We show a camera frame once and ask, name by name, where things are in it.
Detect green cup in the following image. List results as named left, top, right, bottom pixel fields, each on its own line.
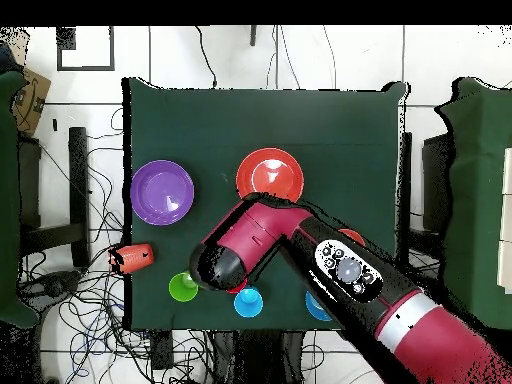
left=168, top=271, right=200, bottom=303

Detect black floor cable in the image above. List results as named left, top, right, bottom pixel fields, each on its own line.
left=194, top=25, right=219, bottom=90

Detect small orange bowl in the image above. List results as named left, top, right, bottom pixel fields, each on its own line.
left=337, top=228, right=367, bottom=248

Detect white boxes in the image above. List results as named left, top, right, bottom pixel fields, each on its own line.
left=496, top=146, right=512, bottom=295

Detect purple bowl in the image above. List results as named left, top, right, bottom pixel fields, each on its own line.
left=129, top=159, right=196, bottom=227

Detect dark green tablecloth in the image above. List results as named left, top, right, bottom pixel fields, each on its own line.
left=121, top=76, right=409, bottom=332

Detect cardboard box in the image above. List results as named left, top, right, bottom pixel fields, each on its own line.
left=11, top=66, right=52, bottom=138

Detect black metal leg frame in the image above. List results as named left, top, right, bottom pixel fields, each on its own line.
left=17, top=126, right=91, bottom=269

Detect black power strip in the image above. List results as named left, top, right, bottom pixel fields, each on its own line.
left=150, top=330, right=175, bottom=371

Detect orange cup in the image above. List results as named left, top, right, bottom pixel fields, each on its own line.
left=107, top=242, right=155, bottom=276

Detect green cloth side table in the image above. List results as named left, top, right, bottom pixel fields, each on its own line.
left=433, top=76, right=512, bottom=331
left=0, top=69, right=41, bottom=329

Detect blue bowl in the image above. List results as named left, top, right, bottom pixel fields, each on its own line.
left=304, top=290, right=333, bottom=322

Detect black square floor frame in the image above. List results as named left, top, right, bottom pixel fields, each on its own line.
left=56, top=25, right=116, bottom=72

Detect black chair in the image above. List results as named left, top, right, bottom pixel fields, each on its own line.
left=421, top=133, right=455, bottom=233

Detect blue cup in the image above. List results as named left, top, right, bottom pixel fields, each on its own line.
left=233, top=286, right=264, bottom=319

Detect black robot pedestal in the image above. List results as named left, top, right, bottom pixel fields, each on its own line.
left=211, top=330, right=305, bottom=384

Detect black caster base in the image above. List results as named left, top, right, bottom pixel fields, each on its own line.
left=19, top=269, right=83, bottom=309

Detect wide orange bowl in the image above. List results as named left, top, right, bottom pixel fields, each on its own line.
left=235, top=147, right=305, bottom=204

